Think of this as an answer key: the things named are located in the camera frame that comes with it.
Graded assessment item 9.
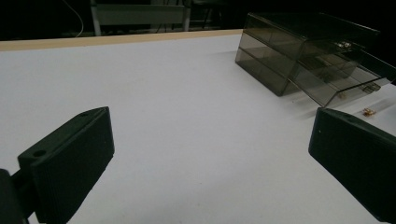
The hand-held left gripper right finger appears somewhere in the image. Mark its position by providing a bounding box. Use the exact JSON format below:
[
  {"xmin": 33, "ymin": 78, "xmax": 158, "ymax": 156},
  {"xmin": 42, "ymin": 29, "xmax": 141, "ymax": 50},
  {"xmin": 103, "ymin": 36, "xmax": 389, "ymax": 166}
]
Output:
[{"xmin": 308, "ymin": 106, "xmax": 396, "ymax": 224}]

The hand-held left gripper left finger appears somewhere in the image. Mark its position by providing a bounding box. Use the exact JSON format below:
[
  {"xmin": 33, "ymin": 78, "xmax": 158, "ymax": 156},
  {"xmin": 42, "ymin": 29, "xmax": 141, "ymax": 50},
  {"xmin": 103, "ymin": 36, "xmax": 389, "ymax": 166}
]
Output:
[{"xmin": 17, "ymin": 105, "xmax": 116, "ymax": 224}]

